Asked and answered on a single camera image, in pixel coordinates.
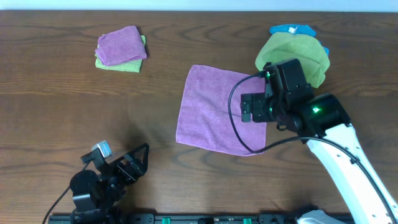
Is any green crumpled microfiber cloth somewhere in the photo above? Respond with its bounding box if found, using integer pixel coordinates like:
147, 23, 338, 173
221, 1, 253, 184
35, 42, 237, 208
255, 32, 330, 88

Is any purple microfiber cloth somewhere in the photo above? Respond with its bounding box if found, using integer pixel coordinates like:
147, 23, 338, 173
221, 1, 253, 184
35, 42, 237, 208
175, 65, 267, 156

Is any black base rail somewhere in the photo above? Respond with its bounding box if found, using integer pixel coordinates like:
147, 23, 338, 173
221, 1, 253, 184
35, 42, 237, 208
48, 212, 299, 224

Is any folded green cloth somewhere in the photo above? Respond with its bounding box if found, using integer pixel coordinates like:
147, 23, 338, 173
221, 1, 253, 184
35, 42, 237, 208
95, 36, 145, 72

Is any folded purple cloth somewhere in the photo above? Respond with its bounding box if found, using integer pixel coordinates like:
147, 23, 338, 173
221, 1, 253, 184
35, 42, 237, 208
95, 26, 147, 66

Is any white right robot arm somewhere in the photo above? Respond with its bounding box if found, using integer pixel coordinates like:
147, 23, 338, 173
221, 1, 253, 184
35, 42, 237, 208
241, 92, 397, 223

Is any black right camera cable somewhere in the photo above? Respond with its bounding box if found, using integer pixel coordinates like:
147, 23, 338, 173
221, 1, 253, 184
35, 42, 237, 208
228, 72, 398, 224

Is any blue microfiber cloth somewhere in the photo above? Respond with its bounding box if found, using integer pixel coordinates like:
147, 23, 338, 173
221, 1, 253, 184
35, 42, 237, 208
256, 24, 317, 63

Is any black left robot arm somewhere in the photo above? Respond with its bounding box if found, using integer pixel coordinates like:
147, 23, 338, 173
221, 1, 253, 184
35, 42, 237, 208
70, 141, 149, 223

